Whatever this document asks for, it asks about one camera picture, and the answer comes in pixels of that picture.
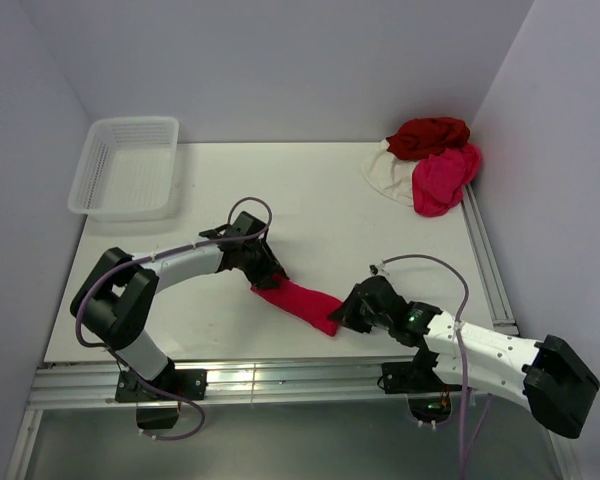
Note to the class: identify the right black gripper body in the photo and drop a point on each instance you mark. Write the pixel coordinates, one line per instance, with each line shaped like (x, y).
(365, 319)

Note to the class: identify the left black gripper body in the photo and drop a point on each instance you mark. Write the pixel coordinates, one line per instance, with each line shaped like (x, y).
(258, 264)

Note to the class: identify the bright red t-shirt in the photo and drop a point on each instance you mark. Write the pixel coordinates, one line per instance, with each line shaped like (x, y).
(311, 306)

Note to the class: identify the white plastic mesh basket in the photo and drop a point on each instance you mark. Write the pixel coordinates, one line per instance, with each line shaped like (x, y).
(126, 169)

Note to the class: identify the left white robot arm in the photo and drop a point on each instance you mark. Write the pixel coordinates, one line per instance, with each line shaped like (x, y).
(112, 306)

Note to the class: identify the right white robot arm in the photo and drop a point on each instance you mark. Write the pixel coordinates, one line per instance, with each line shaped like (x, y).
(546, 377)

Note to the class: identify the white t-shirt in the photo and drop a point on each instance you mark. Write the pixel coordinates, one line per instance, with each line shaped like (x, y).
(388, 175)

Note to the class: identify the pink t-shirt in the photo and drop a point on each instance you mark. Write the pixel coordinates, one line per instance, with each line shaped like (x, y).
(438, 181)

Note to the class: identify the dark red t-shirt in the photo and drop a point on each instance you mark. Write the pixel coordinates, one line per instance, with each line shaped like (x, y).
(418, 138)

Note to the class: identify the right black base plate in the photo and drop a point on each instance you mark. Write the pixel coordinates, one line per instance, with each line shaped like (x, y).
(406, 378)

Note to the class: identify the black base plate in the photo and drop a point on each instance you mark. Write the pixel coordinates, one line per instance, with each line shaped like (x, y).
(406, 378)
(189, 384)

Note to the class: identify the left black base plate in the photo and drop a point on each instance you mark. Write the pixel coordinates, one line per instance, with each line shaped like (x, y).
(189, 384)

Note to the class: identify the aluminium mounting rail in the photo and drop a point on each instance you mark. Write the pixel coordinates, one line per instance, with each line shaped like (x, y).
(93, 385)

